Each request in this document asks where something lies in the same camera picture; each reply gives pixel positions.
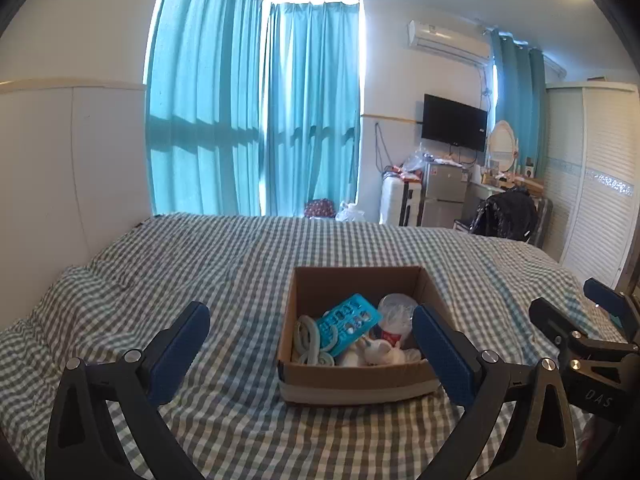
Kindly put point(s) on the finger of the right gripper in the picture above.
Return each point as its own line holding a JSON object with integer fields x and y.
{"x": 624, "y": 308}
{"x": 563, "y": 333}

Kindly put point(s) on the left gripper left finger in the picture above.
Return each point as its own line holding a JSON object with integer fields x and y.
{"x": 82, "y": 439}

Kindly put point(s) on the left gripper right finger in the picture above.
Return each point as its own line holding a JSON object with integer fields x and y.
{"x": 539, "y": 442}

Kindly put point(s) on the white plush toy blue star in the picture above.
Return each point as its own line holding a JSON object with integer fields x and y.
{"x": 376, "y": 352}

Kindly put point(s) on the teal plastic stencil card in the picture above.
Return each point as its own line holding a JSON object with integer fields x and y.
{"x": 344, "y": 324}

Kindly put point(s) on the black jacket on chair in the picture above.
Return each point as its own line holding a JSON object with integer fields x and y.
{"x": 511, "y": 214}

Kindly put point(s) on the checkered bed cover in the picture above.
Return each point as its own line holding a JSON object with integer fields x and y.
{"x": 228, "y": 414}

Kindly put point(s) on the wooden vanity desk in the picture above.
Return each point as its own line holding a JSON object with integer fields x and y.
{"x": 490, "y": 186}

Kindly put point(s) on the white louvred wardrobe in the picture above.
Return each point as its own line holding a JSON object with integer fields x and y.
{"x": 592, "y": 177}

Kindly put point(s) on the silver mini fridge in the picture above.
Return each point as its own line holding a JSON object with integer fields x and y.
{"x": 444, "y": 193}

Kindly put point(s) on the oval vanity mirror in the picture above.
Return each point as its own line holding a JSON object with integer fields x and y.
{"x": 502, "y": 149}

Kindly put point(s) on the white suitcase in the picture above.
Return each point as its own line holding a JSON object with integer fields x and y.
{"x": 400, "y": 199}

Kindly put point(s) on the brown cardboard box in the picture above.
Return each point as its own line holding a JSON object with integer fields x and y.
{"x": 367, "y": 371}

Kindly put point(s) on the white plastic bag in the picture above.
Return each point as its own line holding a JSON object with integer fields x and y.
{"x": 349, "y": 212}

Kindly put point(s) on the teal side curtain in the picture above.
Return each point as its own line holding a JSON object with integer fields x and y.
{"x": 522, "y": 97}

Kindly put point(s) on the red patterned bag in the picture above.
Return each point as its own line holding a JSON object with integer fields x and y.
{"x": 321, "y": 208}

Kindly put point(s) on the white air conditioner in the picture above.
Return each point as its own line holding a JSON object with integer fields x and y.
{"x": 448, "y": 43}

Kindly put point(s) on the teal window curtain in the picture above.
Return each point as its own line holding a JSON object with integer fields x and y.
{"x": 253, "y": 106}

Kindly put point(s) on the black wall television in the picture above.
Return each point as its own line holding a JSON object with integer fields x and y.
{"x": 454, "y": 123}

